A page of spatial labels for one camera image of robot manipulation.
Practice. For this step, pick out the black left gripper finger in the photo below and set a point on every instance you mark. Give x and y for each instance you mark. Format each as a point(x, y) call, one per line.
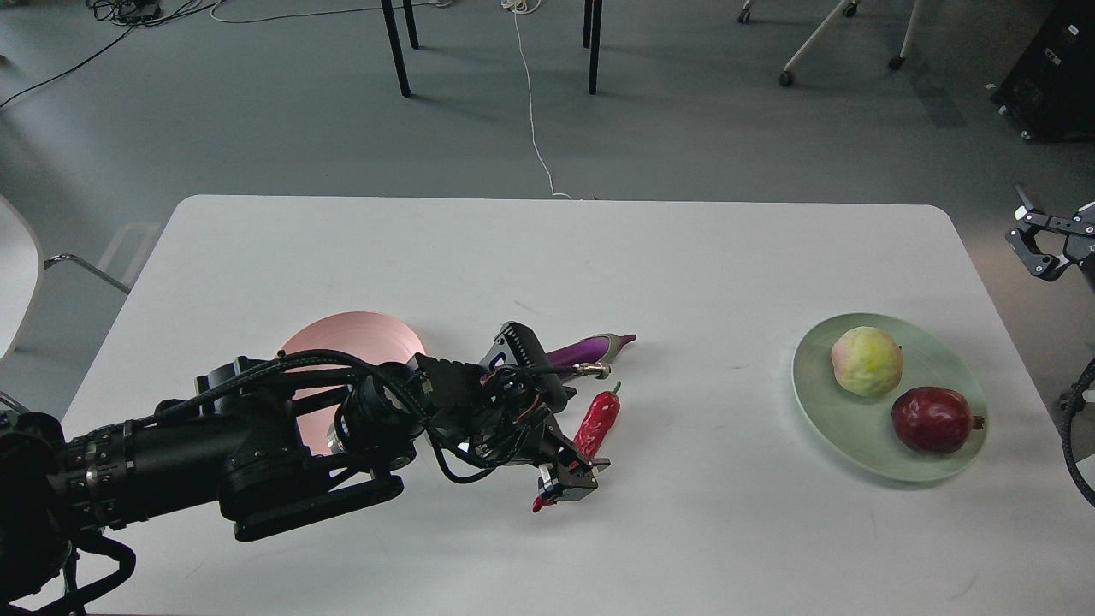
point(564, 458)
point(558, 483)

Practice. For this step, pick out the pink plastic plate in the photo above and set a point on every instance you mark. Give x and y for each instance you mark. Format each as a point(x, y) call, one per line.
point(373, 337)

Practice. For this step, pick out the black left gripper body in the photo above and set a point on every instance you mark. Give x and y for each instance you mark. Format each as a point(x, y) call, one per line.
point(481, 416)

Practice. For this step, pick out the black table leg right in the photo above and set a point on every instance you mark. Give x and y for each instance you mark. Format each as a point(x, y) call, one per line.
point(591, 34)

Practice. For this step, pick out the yellow-green apple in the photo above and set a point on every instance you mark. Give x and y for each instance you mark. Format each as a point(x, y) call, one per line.
point(867, 361)

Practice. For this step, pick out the purple eggplant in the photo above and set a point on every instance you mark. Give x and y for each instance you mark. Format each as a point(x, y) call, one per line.
point(557, 364)

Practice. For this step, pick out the black table leg left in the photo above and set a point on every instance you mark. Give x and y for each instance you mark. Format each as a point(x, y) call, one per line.
point(395, 42)

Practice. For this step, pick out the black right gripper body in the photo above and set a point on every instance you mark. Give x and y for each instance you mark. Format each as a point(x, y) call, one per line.
point(1079, 248)

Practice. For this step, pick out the black box on floor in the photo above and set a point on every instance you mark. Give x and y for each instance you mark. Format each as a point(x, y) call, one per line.
point(1049, 93)

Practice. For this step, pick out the green plastic plate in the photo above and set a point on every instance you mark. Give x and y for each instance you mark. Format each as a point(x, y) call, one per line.
point(860, 428)

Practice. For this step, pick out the black table leg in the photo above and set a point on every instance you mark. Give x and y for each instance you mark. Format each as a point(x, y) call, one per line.
point(395, 42)
point(591, 34)

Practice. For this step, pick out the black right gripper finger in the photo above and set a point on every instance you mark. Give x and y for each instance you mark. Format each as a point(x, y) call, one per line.
point(1037, 263)
point(1030, 219)

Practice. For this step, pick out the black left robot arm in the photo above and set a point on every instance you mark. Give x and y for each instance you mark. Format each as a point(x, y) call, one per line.
point(280, 444)

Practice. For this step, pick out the red chili pepper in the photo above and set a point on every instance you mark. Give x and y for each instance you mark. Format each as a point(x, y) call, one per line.
point(599, 420)

